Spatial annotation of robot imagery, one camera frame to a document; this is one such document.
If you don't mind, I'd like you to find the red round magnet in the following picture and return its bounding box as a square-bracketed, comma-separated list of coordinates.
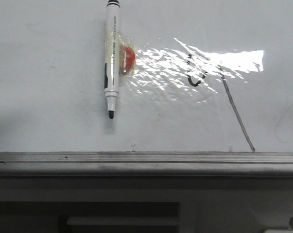
[120, 45, 136, 74]

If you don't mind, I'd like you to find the white whiteboard marker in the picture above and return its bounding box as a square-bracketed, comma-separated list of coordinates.
[104, 0, 120, 119]

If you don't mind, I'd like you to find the white whiteboard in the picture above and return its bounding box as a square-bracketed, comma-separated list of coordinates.
[0, 0, 293, 152]

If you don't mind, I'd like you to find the grey aluminium marker tray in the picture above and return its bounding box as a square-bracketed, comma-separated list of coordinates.
[0, 151, 293, 177]

